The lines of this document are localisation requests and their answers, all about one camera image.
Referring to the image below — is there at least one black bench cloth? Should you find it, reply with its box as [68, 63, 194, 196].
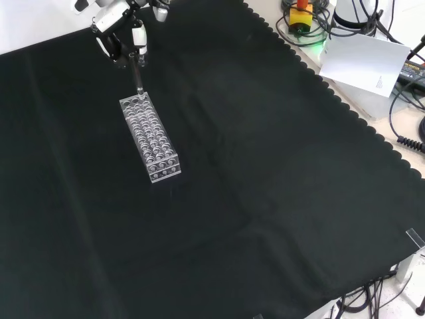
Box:
[0, 0, 425, 319]

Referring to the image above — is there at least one yellow stop button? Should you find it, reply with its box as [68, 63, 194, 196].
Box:
[288, 0, 313, 35]

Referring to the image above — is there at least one thin black cable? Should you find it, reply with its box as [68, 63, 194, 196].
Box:
[388, 79, 425, 140]

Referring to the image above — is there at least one green cable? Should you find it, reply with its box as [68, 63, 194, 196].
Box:
[275, 5, 330, 48]

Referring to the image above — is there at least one white paper sheet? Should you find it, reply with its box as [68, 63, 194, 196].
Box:
[319, 33, 412, 98]

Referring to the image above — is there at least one clear tape strip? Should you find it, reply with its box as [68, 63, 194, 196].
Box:
[405, 228, 425, 249]

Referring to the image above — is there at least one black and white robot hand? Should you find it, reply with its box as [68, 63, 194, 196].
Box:
[74, 0, 172, 69]

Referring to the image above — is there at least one pale grey box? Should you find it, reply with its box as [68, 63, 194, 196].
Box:
[327, 78, 398, 121]

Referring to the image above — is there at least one black power adapter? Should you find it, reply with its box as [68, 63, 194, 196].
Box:
[397, 60, 425, 84]

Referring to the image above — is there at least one white cylindrical stand base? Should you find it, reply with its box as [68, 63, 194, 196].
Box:
[331, 0, 379, 33]

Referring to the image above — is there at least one clear acrylic test tube rack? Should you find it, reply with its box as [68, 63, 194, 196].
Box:
[119, 94, 182, 185]

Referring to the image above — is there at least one clear glass test tube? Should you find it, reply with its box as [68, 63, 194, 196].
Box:
[128, 52, 145, 101]

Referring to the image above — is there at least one coiled black cable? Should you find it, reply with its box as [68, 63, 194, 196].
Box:
[396, 135, 425, 153]

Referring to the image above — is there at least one black floor cable bundle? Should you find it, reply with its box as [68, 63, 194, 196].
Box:
[330, 274, 425, 319]

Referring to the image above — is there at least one white bench leg bracket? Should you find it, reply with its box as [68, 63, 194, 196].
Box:
[394, 251, 415, 284]

